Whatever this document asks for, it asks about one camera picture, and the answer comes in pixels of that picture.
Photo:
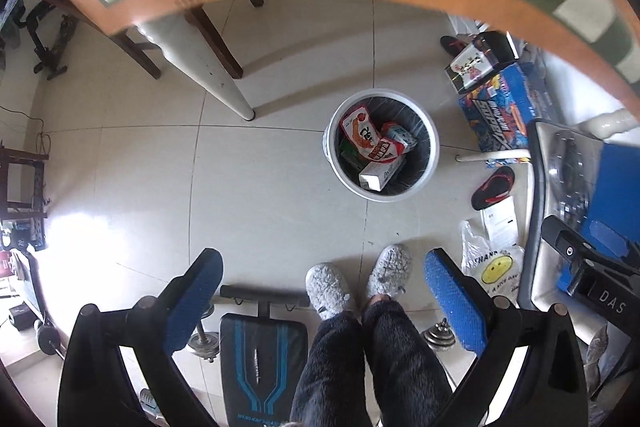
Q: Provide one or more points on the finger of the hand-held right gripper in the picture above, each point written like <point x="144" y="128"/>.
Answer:
<point x="567" y="239"/>
<point x="607" y="234"/>

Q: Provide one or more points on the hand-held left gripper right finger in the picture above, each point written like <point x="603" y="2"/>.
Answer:
<point x="455" y="302"/>

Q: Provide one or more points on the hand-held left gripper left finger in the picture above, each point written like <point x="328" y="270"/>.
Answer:
<point x="192" y="302"/>

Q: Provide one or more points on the long white box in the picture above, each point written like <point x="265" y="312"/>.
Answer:
<point x="380" y="174"/>

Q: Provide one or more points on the small blue white carton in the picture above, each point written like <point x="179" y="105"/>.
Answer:
<point x="402" y="138"/>

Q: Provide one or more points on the white trash bin black liner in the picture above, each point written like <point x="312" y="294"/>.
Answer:
<point x="425" y="127"/>

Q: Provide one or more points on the green white milk carton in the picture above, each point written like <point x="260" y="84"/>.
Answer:
<point x="348" y="153"/>

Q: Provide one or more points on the red snack wrapper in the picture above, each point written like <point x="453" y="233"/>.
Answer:
<point x="365" y="134"/>

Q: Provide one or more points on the metal dumbbell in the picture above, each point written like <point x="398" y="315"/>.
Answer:
<point x="205" y="342"/>
<point x="439" y="337"/>

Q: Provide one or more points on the white smiley plastic bag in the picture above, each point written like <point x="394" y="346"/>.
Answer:
<point x="492" y="269"/>

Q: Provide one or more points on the blue flat box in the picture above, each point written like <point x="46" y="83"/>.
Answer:
<point x="620" y="177"/>

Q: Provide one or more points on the grey cloth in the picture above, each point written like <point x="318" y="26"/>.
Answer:
<point x="602" y="357"/>

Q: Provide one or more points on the white paper sheet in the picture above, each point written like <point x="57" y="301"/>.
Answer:
<point x="500" y="224"/>

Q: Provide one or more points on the grey fuzzy slipper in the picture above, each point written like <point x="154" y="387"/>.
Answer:
<point x="387" y="272"/>
<point x="327" y="289"/>

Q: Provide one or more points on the person's right leg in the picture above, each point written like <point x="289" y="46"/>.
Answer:
<point x="405" y="357"/>

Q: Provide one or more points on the person's leg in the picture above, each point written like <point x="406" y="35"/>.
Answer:
<point x="330" y="367"/>
<point x="405" y="357"/>

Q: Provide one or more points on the red black flip flop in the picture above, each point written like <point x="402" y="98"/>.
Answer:
<point x="452" y="45"/>
<point x="492" y="188"/>

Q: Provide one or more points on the black blue weight bench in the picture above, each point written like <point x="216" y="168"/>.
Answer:
<point x="262" y="367"/>

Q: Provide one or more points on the clear plastic bottle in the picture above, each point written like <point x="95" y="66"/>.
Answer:
<point x="150" y="402"/>

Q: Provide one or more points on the person's left leg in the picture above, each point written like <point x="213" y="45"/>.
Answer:
<point x="330" y="367"/>

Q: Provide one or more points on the blue colourful toy box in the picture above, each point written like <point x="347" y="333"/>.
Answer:
<point x="505" y="109"/>

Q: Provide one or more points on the long barbell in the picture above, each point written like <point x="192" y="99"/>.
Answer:
<point x="45" y="332"/>

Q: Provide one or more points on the small black box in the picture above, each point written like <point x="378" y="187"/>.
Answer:
<point x="19" y="317"/>

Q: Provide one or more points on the black white printed box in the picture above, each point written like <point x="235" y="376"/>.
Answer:
<point x="475" y="64"/>

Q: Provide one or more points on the dark metal rack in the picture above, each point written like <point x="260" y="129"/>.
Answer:
<point x="20" y="187"/>

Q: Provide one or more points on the dark wooden chair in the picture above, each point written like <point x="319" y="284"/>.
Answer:
<point x="215" y="39"/>

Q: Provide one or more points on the black exercise machine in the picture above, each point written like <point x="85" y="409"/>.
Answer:
<point x="45" y="37"/>

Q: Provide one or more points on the white chair chrome frame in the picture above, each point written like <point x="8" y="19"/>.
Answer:
<point x="537" y="207"/>

